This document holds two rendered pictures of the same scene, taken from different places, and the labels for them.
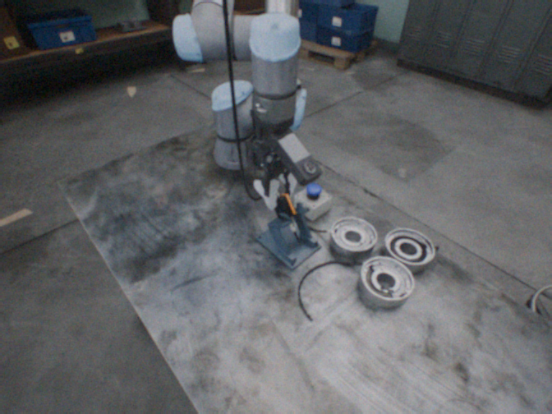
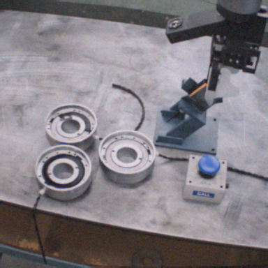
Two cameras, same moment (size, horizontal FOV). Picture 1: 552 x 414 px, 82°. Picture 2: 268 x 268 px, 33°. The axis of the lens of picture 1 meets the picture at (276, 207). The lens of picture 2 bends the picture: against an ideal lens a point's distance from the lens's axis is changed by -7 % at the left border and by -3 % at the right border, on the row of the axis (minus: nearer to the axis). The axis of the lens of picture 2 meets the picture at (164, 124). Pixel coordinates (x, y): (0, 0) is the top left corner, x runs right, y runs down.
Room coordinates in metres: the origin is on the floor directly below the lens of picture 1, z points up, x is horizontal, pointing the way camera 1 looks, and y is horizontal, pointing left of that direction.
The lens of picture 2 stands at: (0.94, -0.55, 1.51)
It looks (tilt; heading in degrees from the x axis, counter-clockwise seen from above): 46 degrees down; 133
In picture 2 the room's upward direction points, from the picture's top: 8 degrees clockwise
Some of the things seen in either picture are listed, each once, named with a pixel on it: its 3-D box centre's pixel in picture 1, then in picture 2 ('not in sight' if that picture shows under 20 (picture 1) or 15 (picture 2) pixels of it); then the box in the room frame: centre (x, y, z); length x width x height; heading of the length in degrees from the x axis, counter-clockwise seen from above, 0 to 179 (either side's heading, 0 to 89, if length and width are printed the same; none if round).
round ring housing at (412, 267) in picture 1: (407, 250); (63, 174); (0.46, -0.30, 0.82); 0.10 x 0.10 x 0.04
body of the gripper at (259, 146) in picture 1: (272, 141); (236, 34); (0.54, 0.01, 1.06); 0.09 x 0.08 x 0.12; 43
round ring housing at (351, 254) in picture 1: (351, 238); (126, 158); (0.50, -0.18, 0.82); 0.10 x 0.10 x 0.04
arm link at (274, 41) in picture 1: (274, 56); not in sight; (0.54, 0.00, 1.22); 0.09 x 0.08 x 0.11; 178
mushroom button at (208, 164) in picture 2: (313, 194); (207, 170); (0.63, -0.10, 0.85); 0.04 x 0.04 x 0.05
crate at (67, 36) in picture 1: (61, 29); not in sight; (3.36, 2.03, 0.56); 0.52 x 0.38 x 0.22; 129
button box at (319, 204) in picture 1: (311, 200); (208, 179); (0.63, -0.09, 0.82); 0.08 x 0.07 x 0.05; 42
